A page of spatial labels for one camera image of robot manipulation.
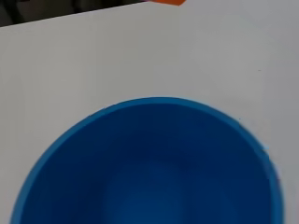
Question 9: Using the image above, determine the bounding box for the orange cube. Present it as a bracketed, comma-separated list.
[144, 0, 187, 7]

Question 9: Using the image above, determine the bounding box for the blue round tub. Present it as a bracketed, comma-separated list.
[9, 96, 285, 224]

